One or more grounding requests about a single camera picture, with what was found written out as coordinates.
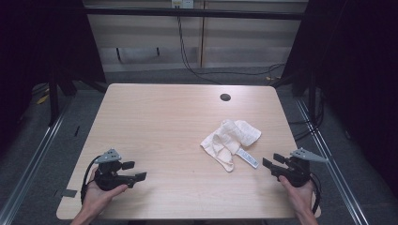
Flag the metal floor rail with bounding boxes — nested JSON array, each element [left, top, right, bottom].
[[295, 97, 371, 225], [0, 101, 73, 225]]

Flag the black curtain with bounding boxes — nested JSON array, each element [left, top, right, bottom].
[[0, 0, 107, 158], [271, 0, 398, 201]]

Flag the black horizontal bar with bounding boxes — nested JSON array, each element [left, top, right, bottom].
[[84, 7, 310, 22]]

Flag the black hanging cable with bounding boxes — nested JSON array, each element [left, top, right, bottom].
[[176, 15, 286, 86]]

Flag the right hand-held gripper black cable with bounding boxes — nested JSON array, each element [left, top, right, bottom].
[[309, 172, 323, 216]]

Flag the yellow object on floor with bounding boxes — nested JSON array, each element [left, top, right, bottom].
[[35, 93, 51, 106]]

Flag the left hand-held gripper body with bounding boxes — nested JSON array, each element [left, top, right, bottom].
[[93, 148, 128, 192]]

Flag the grey tape strip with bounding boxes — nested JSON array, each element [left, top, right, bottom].
[[60, 188, 78, 199]]

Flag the black floor cables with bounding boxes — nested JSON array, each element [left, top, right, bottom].
[[286, 87, 326, 143]]

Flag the white cloth with label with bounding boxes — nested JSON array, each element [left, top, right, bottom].
[[200, 118, 263, 173]]

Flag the black metal stand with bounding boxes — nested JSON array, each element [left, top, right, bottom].
[[47, 64, 79, 128]]

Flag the person's left hand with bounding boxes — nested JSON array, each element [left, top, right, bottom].
[[81, 170, 129, 216]]

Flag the person's right hand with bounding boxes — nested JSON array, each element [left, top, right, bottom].
[[278, 175, 316, 218]]

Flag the white power outlet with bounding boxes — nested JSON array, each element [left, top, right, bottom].
[[171, 0, 195, 9]]

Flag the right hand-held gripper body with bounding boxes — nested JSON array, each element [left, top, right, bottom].
[[275, 147, 329, 188]]

